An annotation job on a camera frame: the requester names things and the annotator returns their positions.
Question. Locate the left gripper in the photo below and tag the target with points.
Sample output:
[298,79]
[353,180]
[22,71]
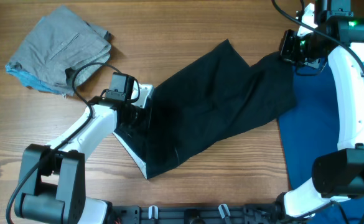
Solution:
[146,122]

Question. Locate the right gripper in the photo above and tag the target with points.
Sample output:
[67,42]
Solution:
[290,37]

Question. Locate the black shorts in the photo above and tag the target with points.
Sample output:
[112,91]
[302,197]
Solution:
[216,97]

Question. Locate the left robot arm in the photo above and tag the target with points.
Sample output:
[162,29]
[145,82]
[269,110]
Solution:
[51,186]

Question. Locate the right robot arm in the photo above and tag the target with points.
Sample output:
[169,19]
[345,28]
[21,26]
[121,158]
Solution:
[329,30]

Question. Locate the blue shirt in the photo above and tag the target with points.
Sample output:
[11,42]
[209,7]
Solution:
[311,128]

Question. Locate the folded grey shorts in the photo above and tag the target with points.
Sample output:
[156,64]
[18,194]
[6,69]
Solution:
[58,45]

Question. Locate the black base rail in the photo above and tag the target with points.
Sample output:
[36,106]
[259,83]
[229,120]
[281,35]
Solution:
[221,214]

